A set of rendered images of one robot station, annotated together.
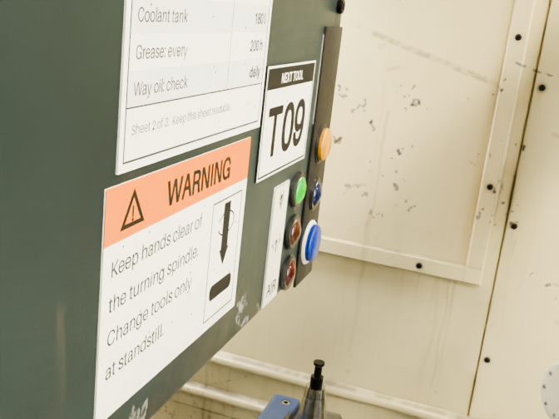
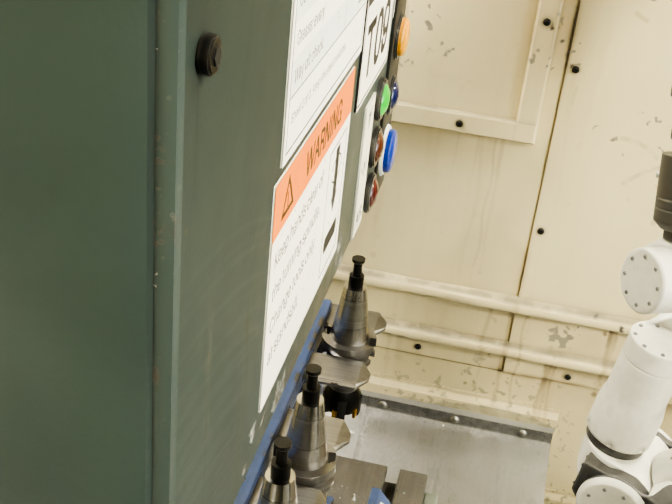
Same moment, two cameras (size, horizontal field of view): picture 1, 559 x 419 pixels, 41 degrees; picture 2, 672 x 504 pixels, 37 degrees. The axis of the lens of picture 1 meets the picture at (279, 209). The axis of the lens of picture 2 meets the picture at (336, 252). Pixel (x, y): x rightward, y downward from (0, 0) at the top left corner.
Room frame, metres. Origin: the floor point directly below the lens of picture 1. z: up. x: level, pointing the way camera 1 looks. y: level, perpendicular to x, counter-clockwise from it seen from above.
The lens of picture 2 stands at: (-0.06, 0.09, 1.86)
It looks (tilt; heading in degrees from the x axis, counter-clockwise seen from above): 28 degrees down; 352
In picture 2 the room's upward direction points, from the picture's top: 6 degrees clockwise
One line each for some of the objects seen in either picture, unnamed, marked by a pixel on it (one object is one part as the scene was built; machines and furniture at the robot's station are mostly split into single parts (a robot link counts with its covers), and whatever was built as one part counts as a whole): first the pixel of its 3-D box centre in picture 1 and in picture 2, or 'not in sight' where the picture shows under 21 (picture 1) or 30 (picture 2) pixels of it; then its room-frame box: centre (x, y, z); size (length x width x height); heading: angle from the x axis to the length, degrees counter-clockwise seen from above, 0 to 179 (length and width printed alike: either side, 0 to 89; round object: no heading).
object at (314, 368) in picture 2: not in sight; (312, 383); (0.69, -0.01, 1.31); 0.02 x 0.02 x 0.03
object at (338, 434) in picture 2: not in sight; (316, 431); (0.75, -0.03, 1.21); 0.07 x 0.05 x 0.01; 73
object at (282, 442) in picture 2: not in sight; (281, 458); (0.59, 0.02, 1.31); 0.02 x 0.02 x 0.03
